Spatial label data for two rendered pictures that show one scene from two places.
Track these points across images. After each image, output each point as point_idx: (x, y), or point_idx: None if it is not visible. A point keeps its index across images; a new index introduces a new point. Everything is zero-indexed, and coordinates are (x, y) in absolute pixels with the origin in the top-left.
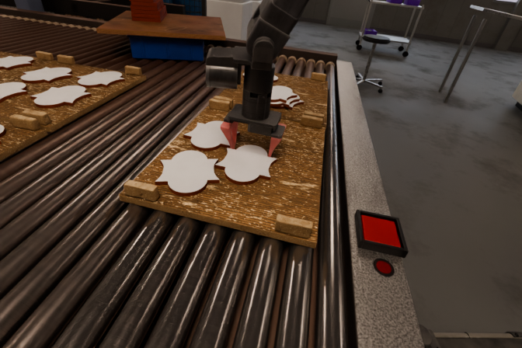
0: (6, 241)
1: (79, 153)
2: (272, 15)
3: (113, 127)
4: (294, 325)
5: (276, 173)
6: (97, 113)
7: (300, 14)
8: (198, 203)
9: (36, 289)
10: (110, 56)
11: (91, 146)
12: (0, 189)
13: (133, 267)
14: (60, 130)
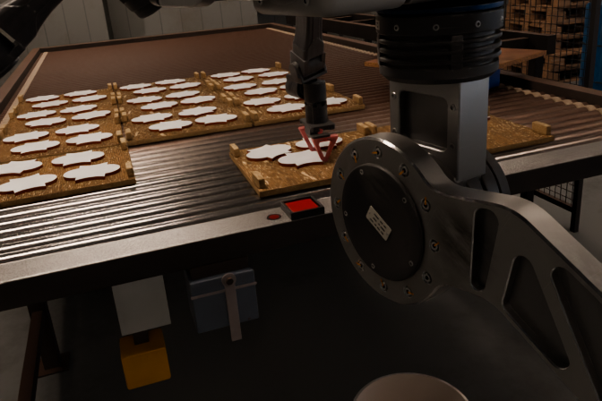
0: (183, 155)
1: (249, 137)
2: (294, 48)
3: (284, 131)
4: (205, 205)
5: (309, 168)
6: (293, 122)
7: (305, 47)
8: (247, 164)
9: (170, 168)
10: (377, 89)
11: (259, 135)
12: (204, 140)
13: (198, 174)
14: (260, 126)
